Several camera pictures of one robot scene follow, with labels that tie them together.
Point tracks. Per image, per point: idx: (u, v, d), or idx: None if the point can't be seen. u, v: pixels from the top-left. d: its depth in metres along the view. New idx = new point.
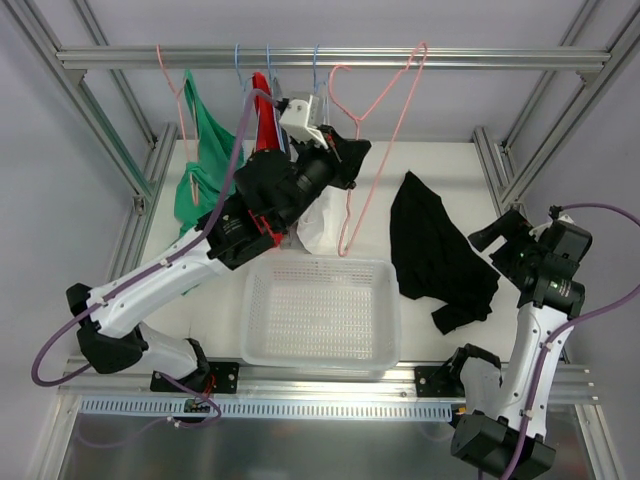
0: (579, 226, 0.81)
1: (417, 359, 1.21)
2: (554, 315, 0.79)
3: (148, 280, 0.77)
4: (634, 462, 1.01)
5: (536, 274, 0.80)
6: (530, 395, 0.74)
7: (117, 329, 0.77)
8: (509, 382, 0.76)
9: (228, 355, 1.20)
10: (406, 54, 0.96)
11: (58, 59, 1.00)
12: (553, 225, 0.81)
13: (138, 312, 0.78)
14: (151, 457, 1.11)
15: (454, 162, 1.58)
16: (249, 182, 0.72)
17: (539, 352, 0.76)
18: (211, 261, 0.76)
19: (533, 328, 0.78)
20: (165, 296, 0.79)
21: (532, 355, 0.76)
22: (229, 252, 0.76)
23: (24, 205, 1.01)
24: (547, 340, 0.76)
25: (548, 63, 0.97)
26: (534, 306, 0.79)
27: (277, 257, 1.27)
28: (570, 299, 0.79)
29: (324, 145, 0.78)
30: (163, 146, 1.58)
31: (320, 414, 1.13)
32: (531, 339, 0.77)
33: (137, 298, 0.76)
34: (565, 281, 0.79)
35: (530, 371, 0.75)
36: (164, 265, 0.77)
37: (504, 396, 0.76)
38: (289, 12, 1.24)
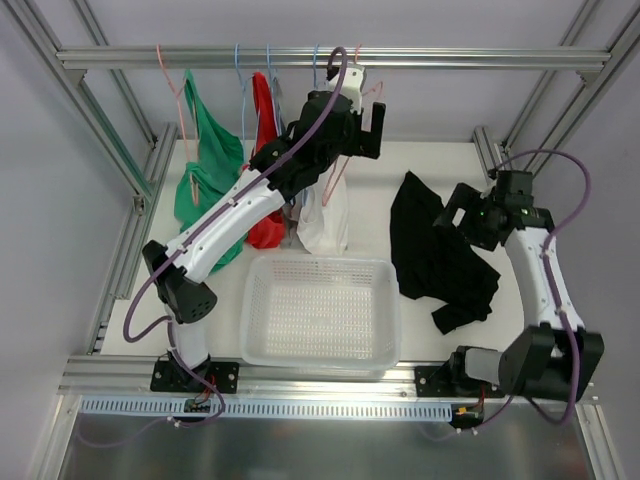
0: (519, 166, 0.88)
1: (417, 358, 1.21)
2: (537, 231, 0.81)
3: (220, 219, 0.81)
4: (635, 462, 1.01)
5: (506, 212, 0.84)
6: (555, 295, 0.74)
7: (200, 272, 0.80)
8: (532, 295, 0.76)
9: (228, 354, 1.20)
10: (406, 53, 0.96)
11: (58, 59, 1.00)
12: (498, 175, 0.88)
13: (215, 250, 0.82)
14: (151, 458, 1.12)
15: (455, 162, 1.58)
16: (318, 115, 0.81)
17: (543, 263, 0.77)
18: (273, 194, 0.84)
19: (528, 246, 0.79)
20: (234, 235, 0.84)
21: (538, 264, 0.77)
22: (283, 183, 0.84)
23: (23, 205, 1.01)
24: (544, 249, 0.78)
25: (549, 63, 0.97)
26: (518, 232, 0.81)
27: (277, 257, 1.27)
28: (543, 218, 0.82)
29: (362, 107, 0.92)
30: (163, 146, 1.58)
31: (321, 415, 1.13)
32: (531, 255, 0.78)
33: (214, 239, 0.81)
34: (531, 207, 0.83)
35: (543, 276, 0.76)
36: (232, 204, 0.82)
37: (533, 307, 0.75)
38: (289, 12, 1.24)
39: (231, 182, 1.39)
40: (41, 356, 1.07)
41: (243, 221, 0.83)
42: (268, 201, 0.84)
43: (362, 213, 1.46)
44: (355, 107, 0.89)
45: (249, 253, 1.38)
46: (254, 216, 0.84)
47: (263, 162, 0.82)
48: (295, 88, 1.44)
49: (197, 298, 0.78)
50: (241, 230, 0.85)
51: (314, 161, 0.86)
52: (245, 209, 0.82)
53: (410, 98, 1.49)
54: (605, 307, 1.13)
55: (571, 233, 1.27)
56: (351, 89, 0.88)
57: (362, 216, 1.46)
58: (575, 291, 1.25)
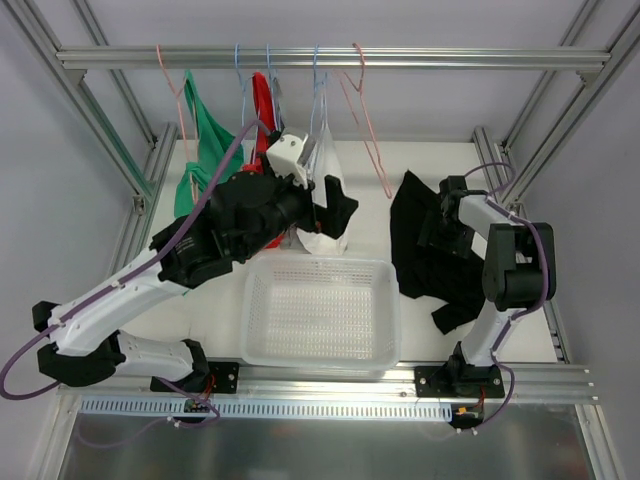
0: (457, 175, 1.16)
1: (418, 359, 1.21)
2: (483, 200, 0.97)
3: (103, 300, 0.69)
4: (634, 461, 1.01)
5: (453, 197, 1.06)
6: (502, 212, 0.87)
7: (79, 348, 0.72)
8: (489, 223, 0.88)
9: (228, 354, 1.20)
10: (406, 53, 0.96)
11: (58, 59, 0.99)
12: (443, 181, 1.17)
13: (98, 330, 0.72)
14: (150, 458, 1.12)
15: (455, 162, 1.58)
16: (227, 199, 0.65)
17: (489, 203, 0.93)
18: (165, 284, 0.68)
19: (476, 200, 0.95)
20: (125, 315, 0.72)
21: (486, 206, 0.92)
22: (180, 271, 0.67)
23: (22, 205, 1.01)
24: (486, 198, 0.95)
25: (548, 63, 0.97)
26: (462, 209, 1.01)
27: (277, 257, 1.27)
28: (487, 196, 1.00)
29: (304, 185, 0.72)
30: (163, 147, 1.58)
31: (321, 414, 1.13)
32: (477, 205, 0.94)
33: (96, 320, 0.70)
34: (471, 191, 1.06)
35: (491, 208, 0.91)
36: (117, 287, 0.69)
37: None
38: (288, 12, 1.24)
39: None
40: None
41: (133, 304, 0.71)
42: (160, 290, 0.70)
43: (362, 213, 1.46)
44: (300, 180, 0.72)
45: None
46: (147, 300, 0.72)
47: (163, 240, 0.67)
48: (295, 88, 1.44)
49: (88, 367, 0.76)
50: (133, 310, 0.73)
51: (221, 254, 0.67)
52: (132, 296, 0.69)
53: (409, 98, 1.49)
54: (605, 307, 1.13)
55: (571, 232, 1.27)
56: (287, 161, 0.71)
57: (362, 216, 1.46)
58: (575, 291, 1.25)
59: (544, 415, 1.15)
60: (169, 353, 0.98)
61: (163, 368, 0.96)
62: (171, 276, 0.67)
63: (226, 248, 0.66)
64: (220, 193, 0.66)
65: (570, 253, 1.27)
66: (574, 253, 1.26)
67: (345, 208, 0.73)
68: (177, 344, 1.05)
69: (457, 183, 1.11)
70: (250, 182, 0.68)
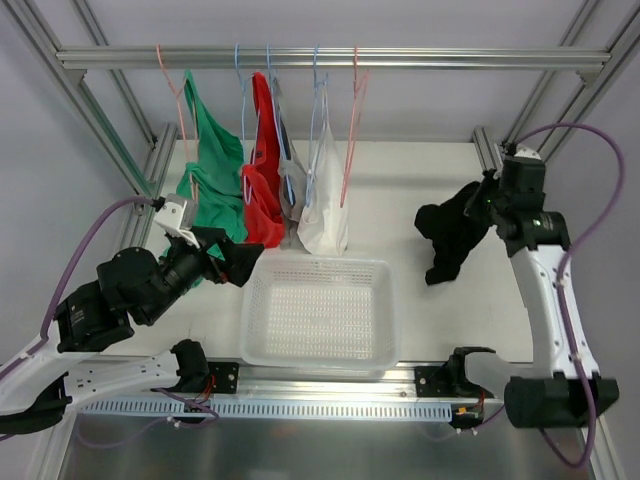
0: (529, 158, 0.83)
1: (420, 359, 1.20)
2: (551, 253, 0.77)
3: (15, 372, 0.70)
4: (632, 462, 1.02)
5: (516, 221, 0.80)
6: (569, 338, 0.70)
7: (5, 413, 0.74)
8: (545, 335, 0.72)
9: (228, 355, 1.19)
10: (407, 53, 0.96)
11: (58, 60, 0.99)
12: (514, 163, 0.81)
13: (19, 395, 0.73)
14: (151, 458, 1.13)
15: (455, 162, 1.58)
16: (108, 277, 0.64)
17: (557, 293, 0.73)
18: (68, 354, 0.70)
19: (540, 270, 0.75)
20: (42, 381, 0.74)
21: (553, 298, 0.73)
22: (76, 342, 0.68)
23: (23, 205, 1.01)
24: (557, 278, 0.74)
25: (548, 62, 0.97)
26: (529, 250, 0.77)
27: (277, 257, 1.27)
28: (555, 231, 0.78)
29: (197, 244, 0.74)
30: (163, 146, 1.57)
31: (321, 415, 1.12)
32: (543, 283, 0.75)
33: (12, 389, 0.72)
34: (545, 217, 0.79)
35: (558, 312, 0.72)
36: (25, 359, 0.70)
37: (546, 348, 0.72)
38: (289, 12, 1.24)
39: (231, 181, 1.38)
40: None
41: (45, 373, 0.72)
42: (69, 358, 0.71)
43: (362, 213, 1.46)
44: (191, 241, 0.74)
45: None
46: (59, 367, 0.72)
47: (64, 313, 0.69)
48: (295, 88, 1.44)
49: (25, 423, 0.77)
50: (51, 376, 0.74)
51: (119, 322, 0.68)
52: (40, 366, 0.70)
53: (409, 98, 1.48)
54: (606, 307, 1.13)
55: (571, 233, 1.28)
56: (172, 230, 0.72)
57: (362, 216, 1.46)
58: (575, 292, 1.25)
59: None
60: (141, 371, 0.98)
61: (140, 386, 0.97)
62: (68, 345, 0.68)
63: (119, 315, 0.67)
64: (105, 272, 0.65)
65: None
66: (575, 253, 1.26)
67: (245, 254, 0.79)
68: (164, 352, 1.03)
69: (530, 178, 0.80)
70: (136, 257, 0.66)
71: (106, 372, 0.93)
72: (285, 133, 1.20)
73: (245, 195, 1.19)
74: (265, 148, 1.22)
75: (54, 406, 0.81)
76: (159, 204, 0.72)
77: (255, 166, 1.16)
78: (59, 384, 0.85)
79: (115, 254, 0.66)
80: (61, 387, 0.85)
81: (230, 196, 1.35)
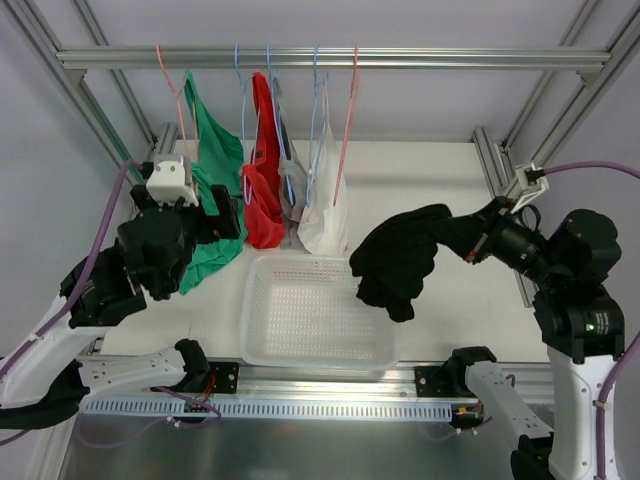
0: (605, 235, 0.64)
1: (420, 359, 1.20)
2: (599, 365, 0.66)
3: (28, 355, 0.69)
4: (633, 463, 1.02)
5: (563, 315, 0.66)
6: (598, 459, 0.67)
7: (20, 401, 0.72)
8: (572, 449, 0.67)
9: (227, 356, 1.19)
10: (407, 53, 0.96)
11: (58, 60, 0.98)
12: (582, 242, 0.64)
13: (34, 381, 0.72)
14: (150, 458, 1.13)
15: (454, 162, 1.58)
16: (132, 238, 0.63)
17: (596, 414, 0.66)
18: (81, 328, 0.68)
19: (581, 387, 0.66)
20: (56, 363, 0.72)
21: (590, 418, 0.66)
22: (90, 314, 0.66)
23: (22, 205, 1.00)
24: (600, 398, 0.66)
25: (548, 62, 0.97)
26: (575, 364, 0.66)
27: (277, 257, 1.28)
28: (610, 333, 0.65)
29: (196, 202, 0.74)
30: (163, 146, 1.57)
31: (320, 415, 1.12)
32: (582, 401, 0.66)
33: (27, 373, 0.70)
34: (602, 317, 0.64)
35: (593, 434, 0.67)
36: (36, 340, 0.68)
37: (570, 460, 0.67)
38: (289, 12, 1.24)
39: (231, 181, 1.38)
40: None
41: (59, 353, 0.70)
42: (82, 335, 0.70)
43: (362, 214, 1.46)
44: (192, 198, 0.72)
45: (249, 253, 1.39)
46: (73, 345, 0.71)
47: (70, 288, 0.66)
48: (295, 87, 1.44)
49: (40, 415, 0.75)
50: (64, 358, 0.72)
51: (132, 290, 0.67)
52: (54, 345, 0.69)
53: (408, 98, 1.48)
54: None
55: None
56: (175, 188, 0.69)
57: (362, 216, 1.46)
58: None
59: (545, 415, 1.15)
60: (151, 365, 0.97)
61: (151, 381, 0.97)
62: (81, 319, 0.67)
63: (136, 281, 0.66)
64: (128, 232, 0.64)
65: None
66: None
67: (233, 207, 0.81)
68: (167, 349, 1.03)
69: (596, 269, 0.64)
70: (160, 219, 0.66)
71: (117, 365, 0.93)
72: (286, 134, 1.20)
73: (246, 195, 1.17)
74: (265, 148, 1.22)
75: (70, 396, 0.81)
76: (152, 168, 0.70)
77: (255, 166, 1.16)
78: (76, 373, 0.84)
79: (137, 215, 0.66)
80: (78, 376, 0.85)
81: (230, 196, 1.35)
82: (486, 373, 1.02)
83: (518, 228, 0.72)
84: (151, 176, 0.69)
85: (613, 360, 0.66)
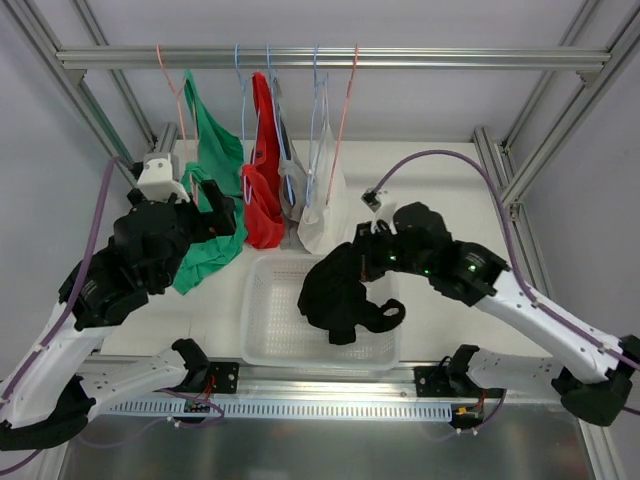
0: (414, 208, 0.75)
1: (420, 359, 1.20)
2: (508, 281, 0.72)
3: (34, 368, 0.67)
4: (632, 463, 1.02)
5: (456, 276, 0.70)
6: (586, 338, 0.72)
7: (30, 419, 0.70)
8: (567, 350, 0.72)
9: (228, 356, 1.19)
10: (407, 53, 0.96)
11: (58, 59, 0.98)
12: (416, 228, 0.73)
13: (43, 395, 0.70)
14: (151, 458, 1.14)
15: (454, 162, 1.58)
16: (131, 230, 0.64)
17: (545, 311, 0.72)
18: (84, 334, 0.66)
19: (515, 304, 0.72)
20: (63, 375, 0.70)
21: (547, 318, 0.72)
22: (95, 314, 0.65)
23: (22, 205, 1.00)
24: (533, 300, 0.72)
25: (548, 63, 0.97)
26: (493, 296, 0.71)
27: (277, 257, 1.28)
28: (487, 260, 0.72)
29: (186, 198, 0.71)
30: (163, 146, 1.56)
31: (319, 414, 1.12)
32: (531, 315, 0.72)
33: (34, 388, 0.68)
34: (474, 255, 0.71)
35: (562, 326, 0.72)
36: (40, 351, 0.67)
37: (576, 358, 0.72)
38: (289, 12, 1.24)
39: (231, 181, 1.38)
40: None
41: (65, 363, 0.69)
42: (87, 339, 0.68)
43: (361, 213, 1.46)
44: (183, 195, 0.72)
45: (249, 253, 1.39)
46: (77, 355, 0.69)
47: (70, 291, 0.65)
48: (295, 88, 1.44)
49: (49, 433, 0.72)
50: (69, 369, 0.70)
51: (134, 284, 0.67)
52: (59, 354, 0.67)
53: (408, 98, 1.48)
54: (607, 306, 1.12)
55: (572, 234, 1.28)
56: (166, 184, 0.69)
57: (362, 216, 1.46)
58: (577, 291, 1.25)
59: (544, 415, 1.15)
60: (152, 368, 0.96)
61: (152, 384, 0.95)
62: (86, 322, 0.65)
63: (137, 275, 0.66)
64: (125, 226, 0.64)
65: (571, 253, 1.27)
66: (575, 253, 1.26)
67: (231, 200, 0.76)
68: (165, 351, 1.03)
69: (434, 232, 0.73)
70: (153, 208, 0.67)
71: (115, 375, 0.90)
72: (285, 134, 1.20)
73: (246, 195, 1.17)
74: (265, 148, 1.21)
75: (76, 409, 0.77)
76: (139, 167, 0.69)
77: (254, 166, 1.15)
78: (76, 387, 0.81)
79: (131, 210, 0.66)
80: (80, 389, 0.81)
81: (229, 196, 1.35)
82: (480, 363, 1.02)
83: (379, 238, 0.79)
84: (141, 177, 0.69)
85: (507, 271, 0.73)
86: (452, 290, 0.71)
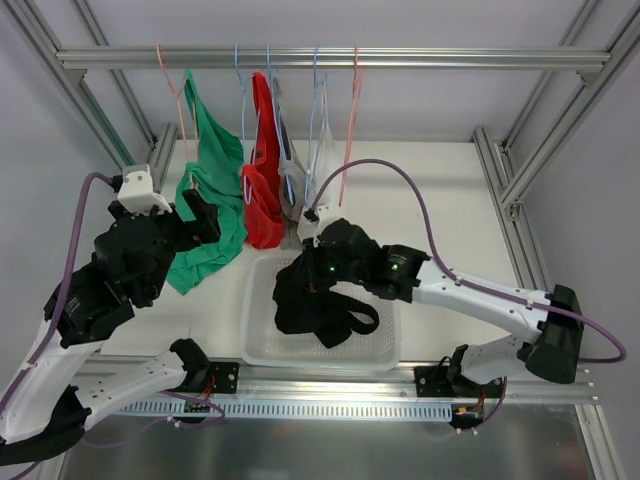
0: (339, 224, 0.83)
1: (419, 359, 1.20)
2: (429, 269, 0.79)
3: (25, 385, 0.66)
4: (633, 463, 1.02)
5: (385, 277, 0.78)
6: (510, 298, 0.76)
7: (24, 432, 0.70)
8: (500, 315, 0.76)
9: (228, 356, 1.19)
10: (408, 53, 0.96)
11: (58, 59, 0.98)
12: (338, 242, 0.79)
13: (37, 409, 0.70)
14: (151, 458, 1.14)
15: (455, 162, 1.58)
16: (112, 247, 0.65)
17: (465, 286, 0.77)
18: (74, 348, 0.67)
19: (441, 287, 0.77)
20: (56, 387, 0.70)
21: (469, 292, 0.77)
22: (79, 333, 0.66)
23: (22, 205, 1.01)
24: (454, 278, 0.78)
25: (548, 62, 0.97)
26: (419, 291, 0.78)
27: (277, 257, 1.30)
28: (412, 260, 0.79)
29: (168, 209, 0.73)
30: (163, 146, 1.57)
31: (320, 414, 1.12)
32: (457, 294, 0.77)
33: (27, 403, 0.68)
34: (398, 257, 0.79)
35: (485, 294, 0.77)
36: (30, 369, 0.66)
37: (511, 321, 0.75)
38: (289, 12, 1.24)
39: (230, 181, 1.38)
40: None
41: (57, 377, 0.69)
42: (76, 353, 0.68)
43: (361, 213, 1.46)
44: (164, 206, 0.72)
45: (249, 253, 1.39)
46: (67, 369, 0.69)
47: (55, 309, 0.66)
48: (295, 88, 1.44)
49: (46, 444, 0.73)
50: (62, 381, 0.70)
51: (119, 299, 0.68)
52: (50, 369, 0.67)
53: (409, 98, 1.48)
54: (607, 306, 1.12)
55: (572, 234, 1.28)
56: (147, 197, 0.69)
57: (362, 216, 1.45)
58: (577, 291, 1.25)
59: (544, 415, 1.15)
60: (149, 371, 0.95)
61: (151, 388, 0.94)
62: (71, 340, 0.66)
63: (121, 291, 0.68)
64: (105, 243, 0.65)
65: (571, 253, 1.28)
66: (575, 253, 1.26)
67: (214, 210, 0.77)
68: (162, 354, 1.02)
69: (358, 242, 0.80)
70: (136, 221, 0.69)
71: (110, 382, 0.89)
72: (285, 133, 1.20)
73: (245, 194, 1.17)
74: (264, 148, 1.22)
75: (73, 420, 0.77)
76: (119, 182, 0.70)
77: (254, 166, 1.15)
78: (71, 397, 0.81)
79: (112, 225, 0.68)
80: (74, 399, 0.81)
81: (229, 196, 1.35)
82: (469, 359, 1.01)
83: (319, 251, 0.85)
84: (121, 190, 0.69)
85: (428, 261, 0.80)
86: (386, 292, 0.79)
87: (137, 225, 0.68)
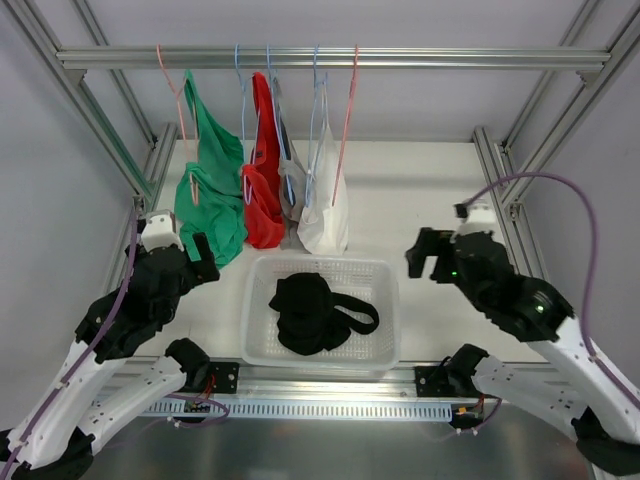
0: (482, 236, 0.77)
1: (418, 359, 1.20)
2: (570, 329, 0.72)
3: (56, 404, 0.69)
4: None
5: (518, 312, 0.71)
6: (633, 401, 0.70)
7: (49, 456, 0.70)
8: (611, 410, 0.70)
9: (228, 356, 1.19)
10: (409, 53, 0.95)
11: (58, 59, 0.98)
12: (478, 258, 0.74)
13: (62, 431, 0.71)
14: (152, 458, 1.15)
15: (454, 162, 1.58)
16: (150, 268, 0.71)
17: (597, 369, 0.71)
18: (105, 366, 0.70)
19: (574, 356, 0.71)
20: (83, 407, 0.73)
21: (598, 374, 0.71)
22: (114, 349, 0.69)
23: (22, 205, 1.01)
24: (590, 356, 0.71)
25: (547, 62, 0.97)
26: (553, 341, 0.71)
27: (277, 257, 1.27)
28: (553, 306, 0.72)
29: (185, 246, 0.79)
30: (163, 146, 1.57)
31: (320, 415, 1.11)
32: (583, 370, 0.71)
33: (56, 424, 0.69)
34: (542, 297, 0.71)
35: (611, 386, 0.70)
36: (62, 387, 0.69)
37: (617, 420, 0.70)
38: (289, 12, 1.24)
39: (231, 181, 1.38)
40: (39, 355, 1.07)
41: (86, 396, 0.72)
42: (106, 372, 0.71)
43: (362, 214, 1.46)
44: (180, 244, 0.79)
45: (249, 253, 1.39)
46: (94, 389, 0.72)
47: (89, 330, 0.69)
48: (295, 87, 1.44)
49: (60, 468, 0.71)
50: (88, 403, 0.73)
51: (150, 317, 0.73)
52: (81, 388, 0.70)
53: (408, 98, 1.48)
54: (607, 307, 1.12)
55: (573, 235, 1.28)
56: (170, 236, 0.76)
57: (362, 216, 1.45)
58: (577, 293, 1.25)
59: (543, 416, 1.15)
60: (146, 382, 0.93)
61: (152, 397, 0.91)
62: (107, 355, 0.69)
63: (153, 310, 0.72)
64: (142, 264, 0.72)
65: (572, 254, 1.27)
66: (576, 254, 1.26)
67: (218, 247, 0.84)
68: (160, 359, 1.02)
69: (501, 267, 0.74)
70: (168, 251, 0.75)
71: (107, 402, 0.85)
72: (285, 134, 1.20)
73: (245, 195, 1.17)
74: (265, 148, 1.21)
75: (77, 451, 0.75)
76: (144, 222, 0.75)
77: (254, 166, 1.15)
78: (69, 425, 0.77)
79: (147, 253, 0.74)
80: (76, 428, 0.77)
81: (229, 196, 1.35)
82: (490, 373, 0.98)
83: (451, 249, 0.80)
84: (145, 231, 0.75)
85: (573, 318, 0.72)
86: (513, 326, 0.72)
87: (170, 251, 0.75)
